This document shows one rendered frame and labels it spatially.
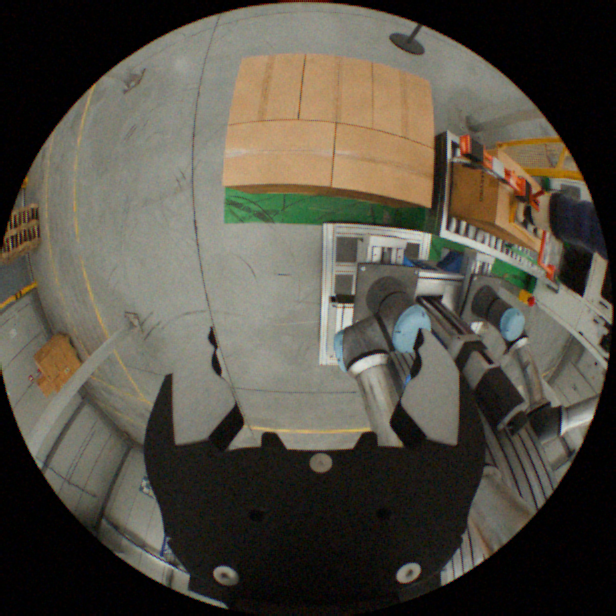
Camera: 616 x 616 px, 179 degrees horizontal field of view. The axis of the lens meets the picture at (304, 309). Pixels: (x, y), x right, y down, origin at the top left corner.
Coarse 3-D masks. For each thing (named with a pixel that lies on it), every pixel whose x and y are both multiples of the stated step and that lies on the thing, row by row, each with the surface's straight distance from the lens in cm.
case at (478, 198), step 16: (512, 160) 129; (464, 176) 133; (480, 176) 123; (528, 176) 143; (464, 192) 129; (480, 192) 120; (496, 192) 112; (512, 192) 123; (464, 208) 126; (480, 208) 117; (496, 208) 110; (480, 224) 131; (496, 224) 109; (512, 240) 152; (528, 240) 139
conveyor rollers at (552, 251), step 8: (456, 152) 152; (464, 224) 146; (464, 232) 148; (472, 232) 152; (480, 232) 159; (496, 240) 180; (552, 240) 284; (496, 248) 178; (504, 248) 186; (520, 248) 209; (544, 248) 259; (552, 248) 284; (560, 248) 317; (512, 256) 200; (520, 256) 217; (536, 256) 249; (544, 256) 265; (552, 256) 290; (560, 256) 318; (528, 264) 231; (544, 264) 272; (552, 264) 298
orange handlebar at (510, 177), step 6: (462, 144) 79; (462, 150) 79; (486, 156) 87; (486, 162) 86; (504, 168) 95; (510, 174) 97; (510, 180) 96; (516, 180) 102; (510, 186) 100; (516, 186) 101; (534, 204) 115; (546, 234) 130; (540, 246) 128; (540, 252) 127; (540, 258) 127; (540, 264) 128; (546, 270) 139
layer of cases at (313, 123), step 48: (240, 96) 141; (288, 96) 132; (336, 96) 133; (384, 96) 142; (240, 144) 123; (288, 144) 116; (336, 144) 117; (384, 144) 124; (432, 144) 140; (336, 192) 132; (384, 192) 116
